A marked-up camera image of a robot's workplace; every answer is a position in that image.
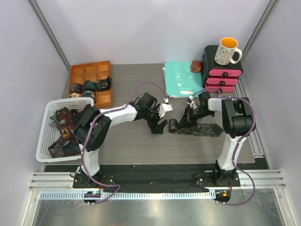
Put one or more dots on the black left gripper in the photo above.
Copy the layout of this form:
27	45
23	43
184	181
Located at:
157	129

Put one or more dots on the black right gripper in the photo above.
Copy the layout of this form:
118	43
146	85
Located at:
186	121

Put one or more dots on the dark floral patterned tie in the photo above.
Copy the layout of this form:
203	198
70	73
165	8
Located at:
199	130

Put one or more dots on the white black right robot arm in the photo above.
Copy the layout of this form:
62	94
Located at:
238	121

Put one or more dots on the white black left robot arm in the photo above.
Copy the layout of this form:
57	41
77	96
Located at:
93	125

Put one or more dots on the teal booklet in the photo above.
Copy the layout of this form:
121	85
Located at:
180	81

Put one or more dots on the black pink drawer organizer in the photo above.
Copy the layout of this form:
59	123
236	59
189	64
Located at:
222	77

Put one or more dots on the small brown box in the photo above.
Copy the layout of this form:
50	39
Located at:
196	66

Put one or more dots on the rolled navy dotted tie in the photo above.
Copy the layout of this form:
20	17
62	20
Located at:
90	94

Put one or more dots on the rolled dark green tie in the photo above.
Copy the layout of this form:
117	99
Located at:
89	86

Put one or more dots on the orange wooden compartment tray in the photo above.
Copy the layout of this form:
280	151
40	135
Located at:
94	72

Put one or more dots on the floral mug orange inside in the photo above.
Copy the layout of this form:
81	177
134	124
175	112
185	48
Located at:
226	49

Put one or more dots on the rolled gold floral tie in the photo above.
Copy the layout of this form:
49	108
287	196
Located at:
75	95

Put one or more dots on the red patterned tie in basket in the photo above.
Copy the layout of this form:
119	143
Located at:
66	145

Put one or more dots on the rolled brown tie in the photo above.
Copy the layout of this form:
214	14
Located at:
76	88

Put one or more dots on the white plastic basket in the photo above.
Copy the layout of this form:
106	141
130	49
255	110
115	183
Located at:
49	134

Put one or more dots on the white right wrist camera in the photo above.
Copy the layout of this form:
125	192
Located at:
191	103

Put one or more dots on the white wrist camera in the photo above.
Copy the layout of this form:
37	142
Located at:
164	108
191	103

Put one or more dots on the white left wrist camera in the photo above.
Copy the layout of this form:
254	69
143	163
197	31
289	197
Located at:
164	108

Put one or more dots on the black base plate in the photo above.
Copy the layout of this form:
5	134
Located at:
157	178

